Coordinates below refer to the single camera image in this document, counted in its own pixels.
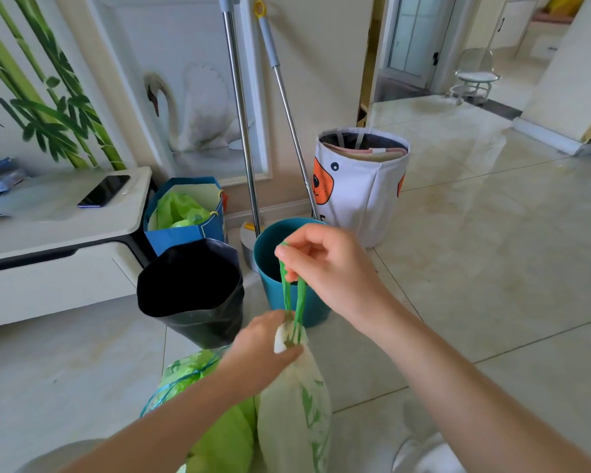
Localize person's left hand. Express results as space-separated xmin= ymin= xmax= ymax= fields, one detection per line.
xmin=216 ymin=310 xmax=306 ymax=405

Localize person's right hand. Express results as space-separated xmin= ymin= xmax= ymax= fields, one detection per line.
xmin=274 ymin=223 xmax=401 ymax=341

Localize white bag with green drawstring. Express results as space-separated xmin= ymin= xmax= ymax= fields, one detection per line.
xmin=256 ymin=241 xmax=333 ymax=473

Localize person's right forearm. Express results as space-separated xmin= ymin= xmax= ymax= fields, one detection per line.
xmin=372 ymin=305 xmax=591 ymax=473

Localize person's left forearm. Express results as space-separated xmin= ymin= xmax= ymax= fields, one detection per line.
xmin=54 ymin=362 xmax=259 ymax=473

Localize teal plastic trash bin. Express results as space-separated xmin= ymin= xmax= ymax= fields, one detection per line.
xmin=252 ymin=217 xmax=333 ymax=328

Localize white fabric basket orange bear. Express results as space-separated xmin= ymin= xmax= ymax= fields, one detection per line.
xmin=313 ymin=127 xmax=411 ymax=250

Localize bin with black liner bag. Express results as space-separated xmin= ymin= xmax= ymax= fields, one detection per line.
xmin=137 ymin=238 xmax=245 ymax=350

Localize blue paper shopping bag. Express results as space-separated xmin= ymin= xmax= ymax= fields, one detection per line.
xmin=143 ymin=176 xmax=227 ymax=257

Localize crumpled green plastic bag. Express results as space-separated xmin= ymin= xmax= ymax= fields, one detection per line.
xmin=156 ymin=191 xmax=212 ymax=230

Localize silver pole with yellow hook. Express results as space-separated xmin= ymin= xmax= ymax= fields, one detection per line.
xmin=253 ymin=0 xmax=322 ymax=223

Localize person's right leg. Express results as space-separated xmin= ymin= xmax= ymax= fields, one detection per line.
xmin=391 ymin=432 xmax=470 ymax=473

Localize swan picture panel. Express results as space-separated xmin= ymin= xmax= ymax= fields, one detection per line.
xmin=86 ymin=0 xmax=273 ymax=185

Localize black smartphone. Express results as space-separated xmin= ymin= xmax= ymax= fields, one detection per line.
xmin=77 ymin=174 xmax=131 ymax=209

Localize white low cabinet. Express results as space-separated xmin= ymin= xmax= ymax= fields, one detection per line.
xmin=0 ymin=166 xmax=158 ymax=331

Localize white clear-backed chair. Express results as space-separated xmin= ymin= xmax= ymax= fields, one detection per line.
xmin=445 ymin=48 xmax=502 ymax=107

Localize white glass door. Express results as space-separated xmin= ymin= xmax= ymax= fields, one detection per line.
xmin=378 ymin=0 xmax=460 ymax=89

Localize white background cabinet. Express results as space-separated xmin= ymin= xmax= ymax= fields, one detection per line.
xmin=514 ymin=13 xmax=574 ymax=61

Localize green bag with blue string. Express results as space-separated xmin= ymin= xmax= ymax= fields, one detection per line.
xmin=140 ymin=349 xmax=261 ymax=473

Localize silver mop handle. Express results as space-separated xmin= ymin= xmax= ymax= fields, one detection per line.
xmin=219 ymin=0 xmax=263 ymax=238

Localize bamboo wall picture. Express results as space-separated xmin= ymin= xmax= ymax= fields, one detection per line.
xmin=0 ymin=0 xmax=127 ymax=171

